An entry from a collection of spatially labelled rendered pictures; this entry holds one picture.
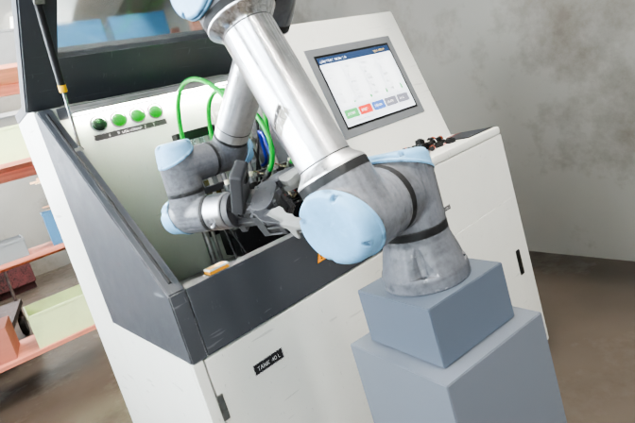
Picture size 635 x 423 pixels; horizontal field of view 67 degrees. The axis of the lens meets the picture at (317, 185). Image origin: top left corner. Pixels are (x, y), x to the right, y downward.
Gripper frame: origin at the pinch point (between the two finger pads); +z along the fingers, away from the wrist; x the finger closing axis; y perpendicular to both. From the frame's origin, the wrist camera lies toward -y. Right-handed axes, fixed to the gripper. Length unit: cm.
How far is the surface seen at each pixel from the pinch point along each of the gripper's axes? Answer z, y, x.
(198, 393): -36, 30, 26
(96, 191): -61, -1, -10
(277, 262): -23.4, 27.4, -4.3
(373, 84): -15, 46, -96
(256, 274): -26.3, 24.6, 0.7
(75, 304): -256, 144, -63
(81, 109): -80, -7, -39
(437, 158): 8, 56, -61
